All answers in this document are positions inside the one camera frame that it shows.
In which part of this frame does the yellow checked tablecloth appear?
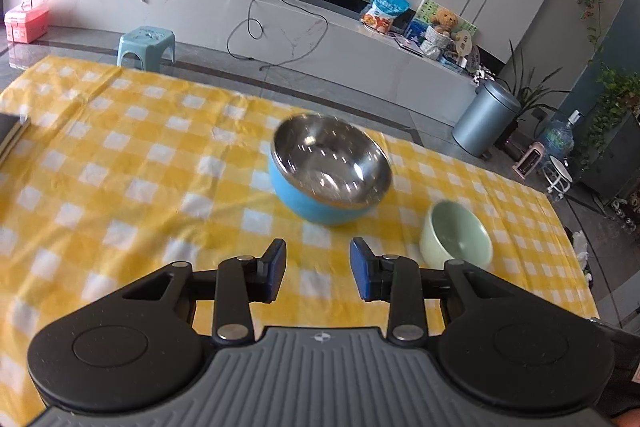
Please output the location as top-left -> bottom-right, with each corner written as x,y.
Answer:
0,54 -> 598,427

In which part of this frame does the blue steel bowl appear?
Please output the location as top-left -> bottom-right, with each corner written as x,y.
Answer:
267,114 -> 393,228

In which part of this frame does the tall-leaf potted plant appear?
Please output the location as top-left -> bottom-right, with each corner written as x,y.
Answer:
495,41 -> 571,148

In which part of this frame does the white marble TV cabinet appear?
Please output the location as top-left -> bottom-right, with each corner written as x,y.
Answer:
2,0 -> 488,122

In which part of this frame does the round paper fan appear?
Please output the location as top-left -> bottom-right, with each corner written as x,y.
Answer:
452,32 -> 476,58

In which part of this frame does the green poster board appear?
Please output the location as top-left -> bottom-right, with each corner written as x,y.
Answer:
405,0 -> 478,44

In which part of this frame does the teddy bear bouquet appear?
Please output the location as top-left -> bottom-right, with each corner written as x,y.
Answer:
420,9 -> 459,60

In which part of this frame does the green ceramic bowl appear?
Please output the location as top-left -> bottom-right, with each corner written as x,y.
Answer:
419,200 -> 493,269

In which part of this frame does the light blue plastic stool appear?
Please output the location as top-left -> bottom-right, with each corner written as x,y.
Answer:
118,26 -> 176,68

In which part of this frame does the leafy green plant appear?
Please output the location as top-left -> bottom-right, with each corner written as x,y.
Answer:
580,67 -> 640,168

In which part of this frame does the blue snack bag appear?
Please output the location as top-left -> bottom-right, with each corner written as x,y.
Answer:
361,0 -> 411,32

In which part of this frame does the blue water jug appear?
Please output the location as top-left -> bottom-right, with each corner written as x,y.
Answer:
542,112 -> 583,158

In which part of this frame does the hanging vine plant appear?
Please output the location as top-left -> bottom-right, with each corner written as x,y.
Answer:
570,0 -> 607,52

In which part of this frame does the black notebook stack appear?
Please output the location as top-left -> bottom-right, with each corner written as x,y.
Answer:
0,112 -> 32,164

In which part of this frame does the pink storage box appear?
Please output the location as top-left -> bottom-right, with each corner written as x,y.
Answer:
5,0 -> 50,42

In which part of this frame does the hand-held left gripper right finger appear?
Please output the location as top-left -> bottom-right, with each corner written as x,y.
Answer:
349,237 -> 521,343

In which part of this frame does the black cable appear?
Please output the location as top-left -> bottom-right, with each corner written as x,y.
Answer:
226,0 -> 331,68

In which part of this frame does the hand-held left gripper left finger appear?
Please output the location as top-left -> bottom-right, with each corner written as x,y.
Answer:
122,238 -> 288,343

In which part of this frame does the grey-blue trash can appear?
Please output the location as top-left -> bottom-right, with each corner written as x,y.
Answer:
452,79 -> 522,158

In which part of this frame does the white round stand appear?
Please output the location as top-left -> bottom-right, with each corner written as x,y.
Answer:
545,155 -> 574,202

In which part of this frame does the pink space heater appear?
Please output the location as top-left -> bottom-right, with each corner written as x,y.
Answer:
515,142 -> 546,180

